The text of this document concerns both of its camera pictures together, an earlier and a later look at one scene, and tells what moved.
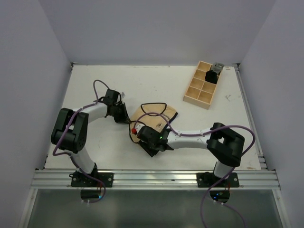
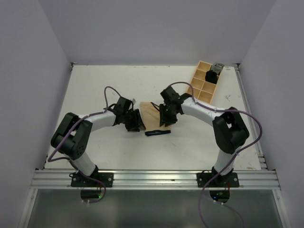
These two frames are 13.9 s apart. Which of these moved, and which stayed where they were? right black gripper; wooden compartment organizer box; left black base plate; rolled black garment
Moved: right black gripper
Stayed: left black base plate; rolled black garment; wooden compartment organizer box
